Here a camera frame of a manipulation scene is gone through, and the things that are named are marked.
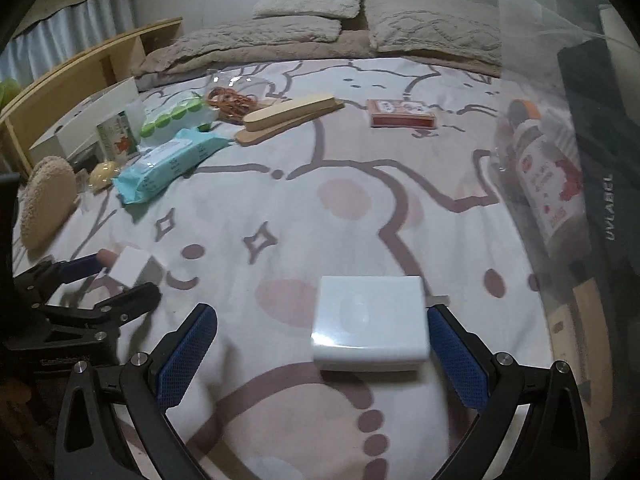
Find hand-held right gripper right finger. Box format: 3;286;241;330
425;304;588;480

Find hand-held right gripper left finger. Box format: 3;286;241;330
55;302;219;480

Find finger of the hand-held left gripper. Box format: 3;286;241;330
42;281;162;339
12;252;108;306

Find small white jar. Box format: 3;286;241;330
107;245;166;291

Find white charger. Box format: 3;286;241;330
310;275;451;373

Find clear plastic container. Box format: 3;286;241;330
477;0;640;411

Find fluffy beige earmuffs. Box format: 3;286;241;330
19;156;81;252

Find yellow sponge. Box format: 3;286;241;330
89;160;123;192

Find teal wet wipes pack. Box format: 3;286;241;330
111;128;232;206

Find small printed carton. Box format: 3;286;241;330
96;110;141;161

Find white cardboard box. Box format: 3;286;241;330
28;77;146;163

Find green round capsule strip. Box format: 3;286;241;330
139;95;221;137

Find green plush toy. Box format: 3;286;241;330
0;77;21;108

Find bear printed bedsheet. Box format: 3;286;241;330
15;57;556;480

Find wooden bedside shelf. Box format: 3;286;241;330
0;16;183;171

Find red label bottle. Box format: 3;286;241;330
502;99;593;256

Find orange rubber bands bundle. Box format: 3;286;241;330
206;86;261;123

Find grey-blue curtain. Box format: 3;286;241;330
0;0;137;78

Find clear plastic bag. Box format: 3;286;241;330
206;67;271;98

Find black fabric case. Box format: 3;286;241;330
555;40;640;311

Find red playing card box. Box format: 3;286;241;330
366;98;436;128

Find folded beige blanket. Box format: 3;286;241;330
140;15;343;73

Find quilted beige pillow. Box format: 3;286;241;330
367;0;503;63

